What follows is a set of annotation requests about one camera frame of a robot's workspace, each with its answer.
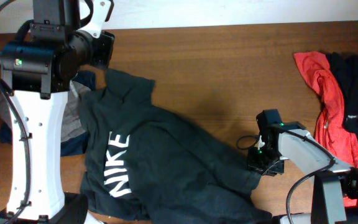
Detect navy blue folded garment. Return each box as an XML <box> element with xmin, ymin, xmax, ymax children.
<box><xmin>0</xmin><ymin>71</ymin><xmax>96</xmax><ymax>157</ymax></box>

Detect red garment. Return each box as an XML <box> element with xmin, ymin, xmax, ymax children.
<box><xmin>293</xmin><ymin>51</ymin><xmax>358</xmax><ymax>208</ymax></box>

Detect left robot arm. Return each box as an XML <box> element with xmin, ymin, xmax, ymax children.
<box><xmin>0</xmin><ymin>0</ymin><xmax>114</xmax><ymax>224</ymax></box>

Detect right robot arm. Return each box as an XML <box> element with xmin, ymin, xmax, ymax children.
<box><xmin>247</xmin><ymin>109</ymin><xmax>358</xmax><ymax>223</ymax></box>

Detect grey folded trousers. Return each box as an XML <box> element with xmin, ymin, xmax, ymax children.
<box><xmin>0</xmin><ymin>81</ymin><xmax>96</xmax><ymax>144</ymax></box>

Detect dark green Nike t-shirt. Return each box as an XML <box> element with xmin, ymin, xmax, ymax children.
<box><xmin>80</xmin><ymin>69</ymin><xmax>272</xmax><ymax>223</ymax></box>

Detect right black cable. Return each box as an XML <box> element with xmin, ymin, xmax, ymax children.
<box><xmin>236</xmin><ymin>124</ymin><xmax>337</xmax><ymax>224</ymax></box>

